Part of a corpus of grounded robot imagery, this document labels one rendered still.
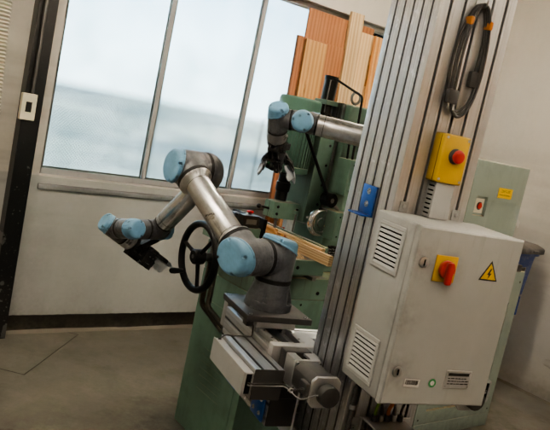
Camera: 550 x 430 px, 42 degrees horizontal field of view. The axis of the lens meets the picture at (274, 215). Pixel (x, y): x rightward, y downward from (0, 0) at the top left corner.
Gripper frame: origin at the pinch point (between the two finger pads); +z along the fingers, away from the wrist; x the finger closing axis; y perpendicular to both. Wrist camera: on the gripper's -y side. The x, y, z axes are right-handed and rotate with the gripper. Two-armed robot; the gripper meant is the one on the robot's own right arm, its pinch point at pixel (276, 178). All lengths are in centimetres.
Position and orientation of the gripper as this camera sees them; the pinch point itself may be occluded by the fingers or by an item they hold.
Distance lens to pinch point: 281.7
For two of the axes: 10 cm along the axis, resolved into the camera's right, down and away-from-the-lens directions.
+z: -0.4, 7.4, 6.7
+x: 9.4, 2.4, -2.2
